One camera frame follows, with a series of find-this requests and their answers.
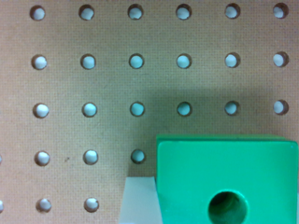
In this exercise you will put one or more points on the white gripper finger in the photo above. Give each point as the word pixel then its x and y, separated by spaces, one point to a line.
pixel 140 203

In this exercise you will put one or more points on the brown perforated pegboard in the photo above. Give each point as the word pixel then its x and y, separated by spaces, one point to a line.
pixel 87 85

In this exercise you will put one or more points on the green block with hole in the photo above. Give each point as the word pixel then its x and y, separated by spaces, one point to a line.
pixel 227 179

